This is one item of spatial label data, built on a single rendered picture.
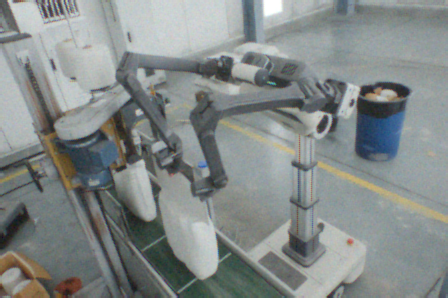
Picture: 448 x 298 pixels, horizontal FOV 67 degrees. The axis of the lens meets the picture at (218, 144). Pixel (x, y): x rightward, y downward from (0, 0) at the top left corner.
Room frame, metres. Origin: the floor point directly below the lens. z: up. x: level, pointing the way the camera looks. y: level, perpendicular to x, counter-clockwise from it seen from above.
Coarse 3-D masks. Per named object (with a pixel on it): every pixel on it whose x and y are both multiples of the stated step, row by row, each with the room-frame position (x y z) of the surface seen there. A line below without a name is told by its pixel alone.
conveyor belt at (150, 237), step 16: (112, 192) 2.23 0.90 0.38; (128, 224) 1.82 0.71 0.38; (144, 224) 1.80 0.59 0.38; (160, 224) 1.78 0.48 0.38; (144, 240) 1.65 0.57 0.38; (160, 240) 1.63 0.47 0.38; (144, 256) 1.59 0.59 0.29; (160, 256) 1.49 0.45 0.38; (224, 256) 1.42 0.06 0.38; (160, 272) 1.37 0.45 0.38; (176, 272) 1.35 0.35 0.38; (192, 272) 1.34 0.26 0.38; (224, 272) 1.31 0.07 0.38; (240, 272) 1.29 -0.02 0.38; (176, 288) 1.24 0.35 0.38; (192, 288) 1.23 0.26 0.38; (208, 288) 1.22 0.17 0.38; (224, 288) 1.20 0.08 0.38; (240, 288) 1.19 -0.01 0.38; (256, 288) 1.17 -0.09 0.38; (272, 288) 1.16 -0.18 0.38
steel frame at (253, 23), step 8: (248, 0) 7.48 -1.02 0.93; (256, 0) 7.23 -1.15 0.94; (336, 0) 9.34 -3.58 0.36; (344, 0) 9.21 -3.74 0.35; (352, 0) 9.07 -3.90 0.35; (248, 8) 7.49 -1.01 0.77; (256, 8) 7.23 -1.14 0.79; (336, 8) 9.35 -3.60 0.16; (344, 8) 9.20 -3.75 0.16; (352, 8) 9.09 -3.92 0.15; (248, 16) 7.51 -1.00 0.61; (256, 16) 7.22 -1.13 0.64; (336, 16) 9.10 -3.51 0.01; (344, 16) 8.92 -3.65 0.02; (248, 24) 7.52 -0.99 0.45; (256, 24) 7.21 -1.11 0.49; (248, 32) 7.52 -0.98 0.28; (256, 32) 7.20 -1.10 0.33; (248, 40) 7.52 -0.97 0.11; (256, 40) 7.20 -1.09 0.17
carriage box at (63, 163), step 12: (72, 108) 1.70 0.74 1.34; (108, 120) 1.57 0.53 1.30; (36, 132) 1.54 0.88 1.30; (108, 132) 1.56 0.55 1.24; (48, 144) 1.39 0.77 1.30; (120, 144) 1.58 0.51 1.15; (48, 156) 1.51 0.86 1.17; (60, 156) 1.41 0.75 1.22; (120, 156) 1.57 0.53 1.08; (60, 168) 1.40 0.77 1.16; (72, 168) 1.43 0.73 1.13; (60, 180) 1.48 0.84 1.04
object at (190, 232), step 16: (160, 176) 1.59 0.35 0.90; (176, 176) 1.46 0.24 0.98; (160, 192) 1.56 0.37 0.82; (176, 192) 1.42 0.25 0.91; (160, 208) 1.50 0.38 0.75; (176, 208) 1.39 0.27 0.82; (192, 208) 1.32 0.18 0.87; (176, 224) 1.35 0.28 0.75; (192, 224) 1.27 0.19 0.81; (208, 224) 1.23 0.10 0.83; (176, 240) 1.37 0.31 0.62; (192, 240) 1.27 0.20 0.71; (208, 240) 1.28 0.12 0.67; (176, 256) 1.44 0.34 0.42; (192, 256) 1.27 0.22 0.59; (208, 256) 1.27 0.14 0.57; (208, 272) 1.26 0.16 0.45
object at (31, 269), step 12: (12, 252) 1.85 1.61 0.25; (0, 264) 1.80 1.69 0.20; (12, 264) 1.84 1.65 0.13; (24, 264) 1.72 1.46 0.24; (36, 264) 1.78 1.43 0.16; (0, 276) 1.77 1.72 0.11; (36, 276) 1.61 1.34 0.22; (48, 276) 1.68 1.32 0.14; (0, 288) 1.74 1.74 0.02; (24, 288) 1.52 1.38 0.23; (36, 288) 1.57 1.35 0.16
